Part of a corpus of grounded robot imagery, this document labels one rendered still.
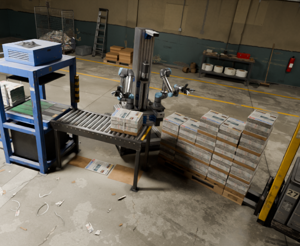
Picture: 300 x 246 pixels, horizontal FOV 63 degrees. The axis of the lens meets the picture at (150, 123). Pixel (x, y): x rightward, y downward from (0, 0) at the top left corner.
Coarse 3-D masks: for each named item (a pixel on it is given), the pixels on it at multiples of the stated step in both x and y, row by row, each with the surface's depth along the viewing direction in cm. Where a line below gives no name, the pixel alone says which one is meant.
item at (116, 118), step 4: (120, 108) 345; (116, 112) 332; (120, 112) 334; (124, 112) 336; (112, 116) 322; (116, 116) 322; (120, 116) 324; (112, 120) 325; (116, 120) 323; (120, 120) 322; (112, 124) 328; (116, 124) 327; (120, 124) 325; (116, 128) 329; (120, 128) 328
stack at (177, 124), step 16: (176, 128) 368; (192, 128) 358; (160, 144) 398; (176, 144) 378; (192, 144) 363; (208, 144) 346; (224, 144) 331; (160, 160) 409; (176, 160) 388; (192, 160) 371; (208, 160) 354; (224, 160) 338; (192, 176) 382; (208, 176) 363; (224, 176) 346
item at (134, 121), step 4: (132, 112) 338; (136, 112) 339; (140, 112) 340; (132, 116) 327; (136, 116) 328; (140, 116) 330; (128, 120) 319; (132, 120) 318; (136, 120) 319; (140, 120) 331; (128, 124) 322; (132, 124) 321; (136, 124) 319; (140, 124) 336; (128, 128) 325; (132, 128) 324; (136, 128) 322; (136, 132) 325
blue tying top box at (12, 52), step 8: (32, 40) 347; (40, 40) 353; (8, 48) 306; (16, 48) 302; (24, 48) 299; (32, 48) 304; (40, 48) 309; (48, 48) 324; (56, 48) 339; (8, 56) 311; (16, 56) 308; (24, 56) 305; (32, 56) 301; (40, 56) 311; (48, 56) 327; (56, 56) 343; (32, 64) 306
